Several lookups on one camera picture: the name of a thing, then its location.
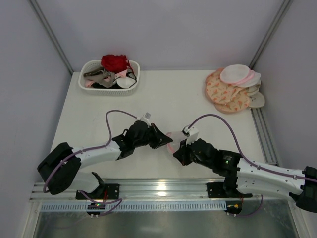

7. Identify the white pink mesh laundry bag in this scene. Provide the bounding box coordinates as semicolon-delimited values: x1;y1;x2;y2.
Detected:
166;131;187;154

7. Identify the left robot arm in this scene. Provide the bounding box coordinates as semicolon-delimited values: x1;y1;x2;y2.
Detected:
37;120;173;199

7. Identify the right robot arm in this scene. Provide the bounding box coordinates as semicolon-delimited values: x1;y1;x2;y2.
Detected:
167;139;317;213

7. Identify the grey bra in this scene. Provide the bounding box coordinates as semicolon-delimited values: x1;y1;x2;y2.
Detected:
84;68;115;88

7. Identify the red lace bra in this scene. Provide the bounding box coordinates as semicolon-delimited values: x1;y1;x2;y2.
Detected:
101;55;130;74

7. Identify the white plastic basket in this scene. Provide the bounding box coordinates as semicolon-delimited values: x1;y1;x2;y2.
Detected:
78;59;141;96

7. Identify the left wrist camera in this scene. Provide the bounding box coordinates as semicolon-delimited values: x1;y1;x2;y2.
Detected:
138;112;151;126

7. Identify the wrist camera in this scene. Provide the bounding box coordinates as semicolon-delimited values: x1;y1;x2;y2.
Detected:
182;125;199;146
138;112;151;126

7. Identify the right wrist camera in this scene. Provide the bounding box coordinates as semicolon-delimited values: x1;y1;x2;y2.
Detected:
182;125;199;146

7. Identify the aluminium rail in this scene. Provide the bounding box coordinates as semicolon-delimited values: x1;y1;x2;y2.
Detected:
29;178;278;203

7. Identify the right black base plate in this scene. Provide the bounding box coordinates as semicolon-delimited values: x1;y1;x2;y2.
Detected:
206;182;253;198

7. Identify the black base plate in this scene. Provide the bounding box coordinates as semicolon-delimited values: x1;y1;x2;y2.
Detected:
206;182;253;198
84;183;120;200

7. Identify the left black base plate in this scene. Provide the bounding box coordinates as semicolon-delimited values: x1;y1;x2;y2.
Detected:
84;183;120;200

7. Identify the white cable duct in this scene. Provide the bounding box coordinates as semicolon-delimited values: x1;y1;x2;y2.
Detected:
40;200;227;212

